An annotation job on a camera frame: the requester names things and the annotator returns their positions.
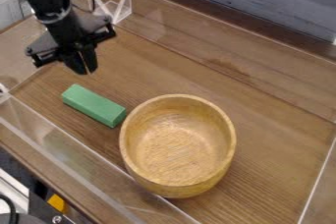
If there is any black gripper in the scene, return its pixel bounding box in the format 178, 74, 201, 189
25, 11, 115, 75

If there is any clear acrylic front barrier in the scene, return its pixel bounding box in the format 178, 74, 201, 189
0, 85, 201, 224

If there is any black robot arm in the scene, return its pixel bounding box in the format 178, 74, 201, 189
25, 0, 115, 75

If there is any green rectangular block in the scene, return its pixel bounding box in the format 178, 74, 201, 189
61, 84, 126, 128

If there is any brown wooden bowl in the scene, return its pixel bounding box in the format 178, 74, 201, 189
119, 93, 237, 198

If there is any yellow label sticker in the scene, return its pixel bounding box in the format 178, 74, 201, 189
46, 195, 66, 213

